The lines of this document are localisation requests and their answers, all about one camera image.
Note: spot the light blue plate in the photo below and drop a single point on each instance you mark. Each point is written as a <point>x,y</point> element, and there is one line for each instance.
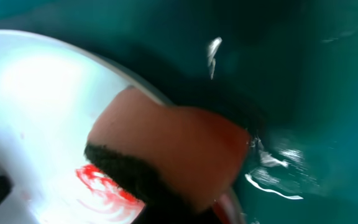
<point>51,93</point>

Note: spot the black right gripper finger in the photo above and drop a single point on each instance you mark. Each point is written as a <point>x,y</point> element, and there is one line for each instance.
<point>179,214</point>

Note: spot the pink and black sponge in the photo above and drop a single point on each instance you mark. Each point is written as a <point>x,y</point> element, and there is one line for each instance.
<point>175,158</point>

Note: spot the teal plastic tray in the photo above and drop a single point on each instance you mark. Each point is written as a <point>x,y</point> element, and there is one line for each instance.
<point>287,70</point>

